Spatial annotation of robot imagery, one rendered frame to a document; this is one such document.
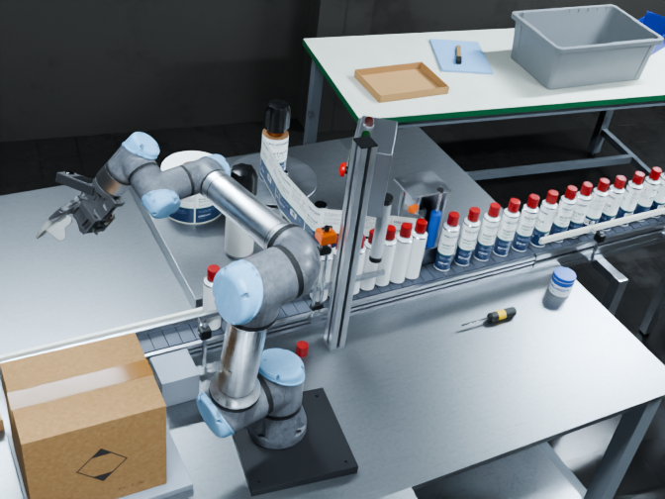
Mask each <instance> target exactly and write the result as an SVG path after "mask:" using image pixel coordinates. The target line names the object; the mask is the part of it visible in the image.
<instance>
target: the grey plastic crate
mask: <svg viewBox="0 0 665 499"><path fill-rule="evenodd" d="M512 19H514V20H515V21H516V25H515V32H514V40H513V47H512V54H511V59H512V60H513V61H515V62H516V63H517V64H518V65H520V66H521V67H522V68H523V69H524V70H525V71H527V72H528V73H529V74H530V75H531V76H532V77H533V78H534V79H536V80H537V81H538V82H539V83H540V84H541V85H543V86H544V87H545V88H546V89H549V90H552V89H560V88H569V87H578V86H587V85H595V84H603V83H612V82H620V81H629V80H637V79H639V78H640V76H641V74H642V71H643V69H644V67H645V65H646V63H647V62H648V60H649V58H650V56H651V54H652V52H653V50H654V48H655V46H656V45H662V44H663V41H664V38H663V37H661V36H660V35H658V34H657V33H655V32H654V31H652V30H651V29H649V28H648V27H646V26H645V25H643V24H642V23H640V22H639V21H637V20H636V19H634V18H633V17H631V16H630V15H628V14H627V13H625V12H624V11H623V10H622V9H621V8H619V7H618V6H616V5H612V4H607V5H593V6H580V7H566V8H552V9H538V10H524V11H514V12H513V13H512Z"/></svg>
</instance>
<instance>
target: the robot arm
mask: <svg viewBox="0 0 665 499"><path fill-rule="evenodd" d="M158 155H159V146H158V144H157V142H156V141H155V140H154V139H153V138H152V137H151V136H149V135H147V134H145V133H141V132H135V133H133V134H131V135H130V136H129V137H128V138H127V140H126V141H125V142H123V143H122V145H121V146H120V147H119V148H118V150H117V151H116V152H115V153H114V154H113V156H112V157H111V158H110V159H109V160H108V161H107V162H106V163H105V165H104V166H103V167H102V168H101V169H100V170H99V171H98V173H97V174H96V177H95V178H94V179H93V180H92V179H89V178H87V177H84V176H82V175H79V174H76V173H74V172H72V171H65V172H58V173H57V174H56V180H55V181H56V182H58V183H60V184H63V185H65V186H68V187H71V188H73V189H76V190H78V191H81V194H80V195H77V196H75V197H74V198H73V199H72V200H71V201H70V202H68V203H66V204H65V205H63V206H61V207H60V208H59V209H58V210H56V211H55V212H54V213H53V214H52V215H51V216H50V217H49V218H48V219H47V220H46V221H45V223H44V224H43V225H42V226H41V228H40V229H39V231H38V233H37V235H36V238H37V239H38V238H40V237H41V236H43V235H44V234H45V233H46V232H48V233H49V234H50V235H52V236H53V237H54V238H55V239H57V240H58V241H63V240H64V239H65V238H66V232H65V229H66V227H67V226H69V225H70V224H71V223H72V218H71V217H70V216H68V215H69V214H73V218H74V219H75V220H76V223H77V225H78V229H79V232H80V233H82V234H83V235H85V234H89V233H94V234H95V235H98V232H104V231H105V229H106V228H107V227H108V226H109V225H110V224H111V223H112V222H113V221H114V220H115V214H114V213H113V211H114V210H115V209H116V208H117V207H121V206H123V205H124V204H125V203H126V202H125V201H124V200H123V198H122V197H121V196H122V195H123V194H124V193H125V192H126V191H127V190H128V188H129V187H130V186H131V185H132V187H133V189H134V190H135V192H136V193H137V195H138V197H139V198H140V200H141V202H142V205H143V206H144V207H145V208H146V209H147V210H148V212H149V213H150V215H151V216H152V217H153V218H155V219H163V218H166V217H168V216H169V215H171V214H173V213H175V212H176V211H177V210H178V208H179V207H180V204H181V201H180V200H182V199H185V198H188V197H191V196H193V195H196V194H201V195H202V196H203V197H204V198H206V199H207V200H208V201H209V202H210V203H211V204H213V205H214V206H215V207H216V208H217V209H218V210H219V211H221V212H222V213H223V214H224V215H225V216H226V217H228V218H229V219H230V220H231V221H232V222H233V223H235V224H236V225H237V226H238V227H239V228H240V229H241V230H243V231H244V232H245V233H246V234H247V235H248V236H250V237H251V238H252V239H253V240H254V241H255V242H257V243H258V244H259V245H260V246H261V247H262V248H263V249H264V250H263V251H260V252H258V253H255V254H253V255H251V256H248V257H246V258H244V259H241V260H236V261H233V262H231V263H230V264H229V265H227V266H225V267H223V268H222V269H220V270H219V271H218V272H217V274H216V276H215V278H214V281H213V296H214V297H215V300H214V302H215V305H216V308H217V310H218V312H219V313H220V315H221V316H222V318H223V319H224V320H225V321H226V322H227V326H226V332H225V338H224V344H223V350H222V356H221V362H220V368H219V370H218V371H217V372H216V373H215V374H214V375H213V377H212V379H211V381H210V386H209V389H208V390H206V391H202V393H201V394H199V395H198V396H197V398H196V402H197V406H198V409H199V412H200V414H201V416H202V418H203V420H204V422H205V423H206V425H207V426H208V428H209V429H210V430H211V431H212V433H213V434H214V435H216V436H217V437H219V438H226V437H228V436H230V435H234V434H235V432H237V431H239V430H241V429H243V428H245V427H246V429H247V432H248V434H249V436H250V437H251V438H252V439H253V440H254V441H255V442H256V443H257V444H259V445H260V446H262V447H265V448H268V449H286V448H289V447H292V446H294V445H295V444H297V443H298V442H299V441H300V440H301V439H302V438H303V437H304V436H305V434H306V430H307V416H306V413H305V411H304V408H303V406H302V397H303V386H304V380H305V373H304V370H305V368H304V363H303V361H302V360H301V359H300V358H299V357H298V356H297V355H296V354H294V353H293V352H291V351H289V350H286V349H266V350H263V347H264V342H265V338H266V333H267V329H269V328H270V327H272V326H273V325H274V323H275V322H276V320H277V318H278V314H279V310H280V307H281V306H282V305H284V304H286V303H288V302H290V301H293V300H295V299H297V298H299V297H301V296H303V295H305V294H306V293H308V292H309V291H310V290H311V289H312V288H313V286H314V285H315V284H316V282H317V280H318V277H319V274H320V269H321V258H320V254H319V250H318V248H317V246H316V243H315V242H314V240H313V239H312V238H311V236H310V235H309V234H308V233H307V232H306V231H305V230H304V229H302V228H301V227H300V226H299V225H297V224H294V223H289V224H288V223H287V222H286V221H285V220H283V219H282V218H281V217H280V216H279V215H277V214H276V213H275V212H274V211H272V210H271V209H270V208H269V207H267V206H266V205H265V204H264V203H262V202H261V201H260V200H259V199H258V198H256V197H255V196H254V195H253V194H251V193H250V192H249V191H248V190H246V189H245V188H244V187H243V186H241V185H240V184H239V183H238V182H237V181H235V180H234V179H233V178H232V177H231V170H230V167H229V164H228V163H227V162H226V160H225V158H224V157H223V156H221V155H220V154H212V155H208V156H202V157H200V158H199V159H196V160H193V161H190V162H187V163H184V164H181V165H178V166H175V167H172V168H169V169H166V170H163V171H161V169H160V168H159V166H158V165H157V163H156V162H155V159H157V156H158ZM112 213H113V214H114V215H113V214H112Z"/></svg>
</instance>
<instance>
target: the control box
mask: <svg viewBox="0 0 665 499"><path fill-rule="evenodd" d="M366 117H369V116H362V117H361V118H359V120H358V122H357V123H358V124H357V128H356V132H355V136H354V137H355V138H360V137H361V133H362V132H363V131H369V132H370V134H371V135H370V137H371V138H372V140H373V141H374V142H375V143H376V144H377V145H378V149H377V154H376V160H375V166H374V172H373V178H372V184H371V190H370V196H369V202H368V208H367V214H366V216H368V217H374V218H381V217H382V212H383V207H384V201H385V196H386V190H387V185H388V179H389V174H390V168H391V162H392V157H393V151H394V145H395V140H396V135H397V129H398V122H397V121H392V120H386V119H380V118H375V117H372V118H373V120H374V122H373V124H374V127H373V128H365V127H364V126H363V123H364V121H365V118H366Z"/></svg>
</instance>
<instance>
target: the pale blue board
mask: <svg viewBox="0 0 665 499"><path fill-rule="evenodd" d="M429 41H430V44H431V46H432V49H433V51H434V54H435V56H436V59H437V61H438V64H439V66H440V69H441V71H444V72H460V73H477V74H493V70H492V68H491V66H490V64H489V62H488V60H487V58H486V56H485V55H484V53H483V51H482V49H481V47H480V45H479V43H478V42H467V41H453V40H437V39H429ZM456 46H461V56H462V62H461V64H456Z"/></svg>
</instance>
